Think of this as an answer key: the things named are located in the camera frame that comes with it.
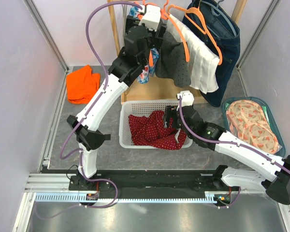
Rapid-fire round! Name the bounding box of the orange cloth on floor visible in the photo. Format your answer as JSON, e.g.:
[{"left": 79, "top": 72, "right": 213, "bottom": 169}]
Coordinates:
[{"left": 66, "top": 65, "right": 101, "bottom": 104}]

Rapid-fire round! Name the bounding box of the orange hanger of floral skirt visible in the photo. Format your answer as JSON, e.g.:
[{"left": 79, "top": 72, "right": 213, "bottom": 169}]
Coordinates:
[{"left": 134, "top": 0, "right": 154, "bottom": 67}]

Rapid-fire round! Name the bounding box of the dark blue denim skirt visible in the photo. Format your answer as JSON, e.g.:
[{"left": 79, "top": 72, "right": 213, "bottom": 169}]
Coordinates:
[{"left": 188, "top": 0, "right": 240, "bottom": 107}]

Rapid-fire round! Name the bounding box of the wooden clothes rack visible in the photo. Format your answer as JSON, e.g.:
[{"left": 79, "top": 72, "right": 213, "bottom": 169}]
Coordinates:
[{"left": 108, "top": 0, "right": 247, "bottom": 104}]

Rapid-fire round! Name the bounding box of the white pleated skirt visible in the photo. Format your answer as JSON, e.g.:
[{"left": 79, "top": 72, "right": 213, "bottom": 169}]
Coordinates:
[{"left": 167, "top": 14, "right": 219, "bottom": 94}]

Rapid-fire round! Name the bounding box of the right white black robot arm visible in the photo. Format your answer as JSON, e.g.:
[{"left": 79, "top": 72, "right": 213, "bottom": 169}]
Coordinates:
[{"left": 163, "top": 105, "right": 290, "bottom": 205}]

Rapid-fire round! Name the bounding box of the white plastic laundry basket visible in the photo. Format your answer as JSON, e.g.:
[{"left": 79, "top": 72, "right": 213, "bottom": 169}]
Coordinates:
[{"left": 118, "top": 100, "right": 193, "bottom": 149}]

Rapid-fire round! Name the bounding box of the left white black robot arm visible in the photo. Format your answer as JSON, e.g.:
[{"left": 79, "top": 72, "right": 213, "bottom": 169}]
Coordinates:
[{"left": 67, "top": 16, "right": 167, "bottom": 190}]

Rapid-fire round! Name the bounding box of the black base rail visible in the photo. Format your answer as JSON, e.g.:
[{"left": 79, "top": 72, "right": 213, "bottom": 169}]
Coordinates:
[{"left": 42, "top": 169, "right": 239, "bottom": 199}]

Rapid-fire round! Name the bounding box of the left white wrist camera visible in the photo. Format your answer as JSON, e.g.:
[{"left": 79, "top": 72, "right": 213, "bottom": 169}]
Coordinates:
[{"left": 138, "top": 4, "right": 161, "bottom": 31}]

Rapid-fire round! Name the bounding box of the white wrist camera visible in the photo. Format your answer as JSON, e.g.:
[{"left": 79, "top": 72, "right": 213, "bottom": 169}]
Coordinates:
[
  {"left": 138, "top": 4, "right": 161, "bottom": 31},
  {"left": 176, "top": 90, "right": 194, "bottom": 107}
]

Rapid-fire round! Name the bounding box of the teal plastic basin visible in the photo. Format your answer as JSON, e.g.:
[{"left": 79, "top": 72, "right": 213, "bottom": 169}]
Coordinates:
[{"left": 221, "top": 97, "right": 286, "bottom": 157}]

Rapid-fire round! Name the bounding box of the orange hanger of grey skirt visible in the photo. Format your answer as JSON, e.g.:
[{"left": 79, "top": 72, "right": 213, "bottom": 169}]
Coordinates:
[{"left": 160, "top": 0, "right": 190, "bottom": 62}]

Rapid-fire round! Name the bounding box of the blue floral skirt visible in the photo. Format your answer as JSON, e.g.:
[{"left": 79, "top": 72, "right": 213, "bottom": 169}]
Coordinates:
[{"left": 128, "top": 6, "right": 160, "bottom": 84}]

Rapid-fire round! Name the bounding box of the slotted grey cable duct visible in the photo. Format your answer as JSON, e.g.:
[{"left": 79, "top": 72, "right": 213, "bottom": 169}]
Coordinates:
[{"left": 35, "top": 192, "right": 222, "bottom": 203}]

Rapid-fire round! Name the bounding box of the orange hanger of white skirt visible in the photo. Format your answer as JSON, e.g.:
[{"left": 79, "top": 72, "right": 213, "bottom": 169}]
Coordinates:
[{"left": 167, "top": 4, "right": 223, "bottom": 65}]

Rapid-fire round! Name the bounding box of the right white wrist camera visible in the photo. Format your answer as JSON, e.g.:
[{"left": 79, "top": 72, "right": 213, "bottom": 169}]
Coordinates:
[{"left": 176, "top": 90, "right": 194, "bottom": 107}]

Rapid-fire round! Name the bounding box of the red polka dot skirt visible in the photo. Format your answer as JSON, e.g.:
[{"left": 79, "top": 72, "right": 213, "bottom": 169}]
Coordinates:
[{"left": 128, "top": 110, "right": 187, "bottom": 150}]

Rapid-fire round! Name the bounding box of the orange hanger on denim skirt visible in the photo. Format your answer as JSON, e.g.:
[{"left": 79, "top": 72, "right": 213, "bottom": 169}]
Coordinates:
[{"left": 185, "top": 7, "right": 208, "bottom": 35}]

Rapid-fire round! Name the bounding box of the blue-grey hanger of denim skirt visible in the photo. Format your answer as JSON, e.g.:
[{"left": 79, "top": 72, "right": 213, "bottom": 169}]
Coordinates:
[{"left": 200, "top": 0, "right": 240, "bottom": 38}]

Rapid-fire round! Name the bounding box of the grey dotted skirt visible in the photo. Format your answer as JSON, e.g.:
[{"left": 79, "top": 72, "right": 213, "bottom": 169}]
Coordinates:
[{"left": 155, "top": 31, "right": 191, "bottom": 88}]

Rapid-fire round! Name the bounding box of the peach floral garment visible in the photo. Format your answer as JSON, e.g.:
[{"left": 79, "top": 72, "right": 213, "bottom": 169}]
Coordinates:
[{"left": 226, "top": 100, "right": 281, "bottom": 154}]

